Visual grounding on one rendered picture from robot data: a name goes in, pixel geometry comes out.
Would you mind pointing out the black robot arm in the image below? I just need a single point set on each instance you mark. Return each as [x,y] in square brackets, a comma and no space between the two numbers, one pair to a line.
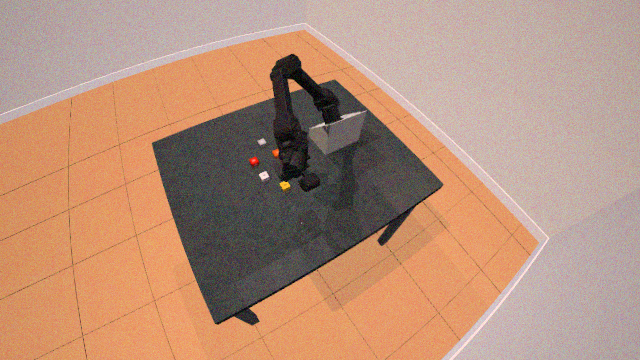
[286,125]

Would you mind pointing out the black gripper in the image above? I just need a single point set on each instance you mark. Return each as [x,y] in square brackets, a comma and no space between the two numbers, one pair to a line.
[309,181]

